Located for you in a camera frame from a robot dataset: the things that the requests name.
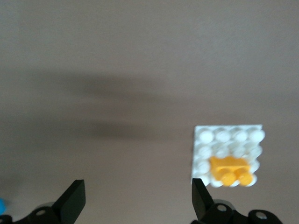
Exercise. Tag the yellow two-stud block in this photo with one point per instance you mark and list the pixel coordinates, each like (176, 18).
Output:
(224, 168)

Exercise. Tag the white studded base plate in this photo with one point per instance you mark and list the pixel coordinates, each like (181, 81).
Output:
(224, 140)

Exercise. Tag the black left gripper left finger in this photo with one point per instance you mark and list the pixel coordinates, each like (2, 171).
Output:
(65, 210)

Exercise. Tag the blue three-stud block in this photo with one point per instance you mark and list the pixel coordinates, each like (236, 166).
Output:
(2, 205)

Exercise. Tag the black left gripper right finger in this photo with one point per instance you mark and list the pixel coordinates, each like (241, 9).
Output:
(206, 212)

